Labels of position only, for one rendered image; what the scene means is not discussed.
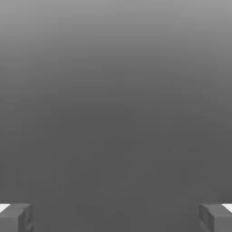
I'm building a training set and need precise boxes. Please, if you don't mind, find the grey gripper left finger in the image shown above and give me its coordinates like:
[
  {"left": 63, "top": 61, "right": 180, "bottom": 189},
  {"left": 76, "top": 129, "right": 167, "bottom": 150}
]
[{"left": 0, "top": 203, "right": 34, "bottom": 232}]

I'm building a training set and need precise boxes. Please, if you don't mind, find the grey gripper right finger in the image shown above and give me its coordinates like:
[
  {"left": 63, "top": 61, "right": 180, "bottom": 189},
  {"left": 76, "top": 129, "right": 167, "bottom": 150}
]
[{"left": 198, "top": 203, "right": 232, "bottom": 232}]

